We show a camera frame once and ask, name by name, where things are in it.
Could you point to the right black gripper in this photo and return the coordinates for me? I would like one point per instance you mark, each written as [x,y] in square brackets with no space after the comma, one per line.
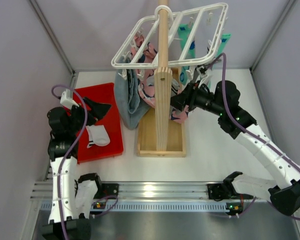
[190,95]

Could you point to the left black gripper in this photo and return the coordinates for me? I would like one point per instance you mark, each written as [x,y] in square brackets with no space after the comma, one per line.
[84,114]

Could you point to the white sock black stripes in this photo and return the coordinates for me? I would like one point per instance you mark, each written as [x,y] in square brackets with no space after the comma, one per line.
[97,136]

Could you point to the white clip sock hanger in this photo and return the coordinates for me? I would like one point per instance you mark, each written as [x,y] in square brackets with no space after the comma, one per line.
[123,58]

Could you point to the grey sock black stripes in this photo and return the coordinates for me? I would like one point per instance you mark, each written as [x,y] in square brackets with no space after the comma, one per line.
[196,73]

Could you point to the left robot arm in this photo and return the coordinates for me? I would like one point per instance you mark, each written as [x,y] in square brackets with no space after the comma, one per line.
[71,198]

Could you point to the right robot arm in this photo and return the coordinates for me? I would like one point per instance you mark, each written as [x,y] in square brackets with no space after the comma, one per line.
[283,190]

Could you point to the red plastic tray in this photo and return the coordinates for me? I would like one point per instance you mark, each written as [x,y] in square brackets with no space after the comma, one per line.
[110,125]

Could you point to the pink patterned sock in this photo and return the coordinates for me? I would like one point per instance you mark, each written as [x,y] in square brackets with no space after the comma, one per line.
[146,84]
[177,115]

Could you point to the blue grey sock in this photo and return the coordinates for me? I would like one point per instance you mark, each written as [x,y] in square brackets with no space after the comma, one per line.
[130,105]

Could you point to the wooden stand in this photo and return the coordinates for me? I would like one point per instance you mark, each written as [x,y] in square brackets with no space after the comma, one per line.
[157,135]

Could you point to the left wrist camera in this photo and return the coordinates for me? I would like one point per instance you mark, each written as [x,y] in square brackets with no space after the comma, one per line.
[66,100]

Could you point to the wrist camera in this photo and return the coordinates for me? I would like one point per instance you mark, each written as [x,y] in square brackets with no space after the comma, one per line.
[205,74]
[66,100]

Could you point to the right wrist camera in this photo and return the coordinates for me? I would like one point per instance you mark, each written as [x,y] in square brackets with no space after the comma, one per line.
[205,74]

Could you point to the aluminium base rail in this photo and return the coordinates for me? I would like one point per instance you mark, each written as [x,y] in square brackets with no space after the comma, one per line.
[133,196]

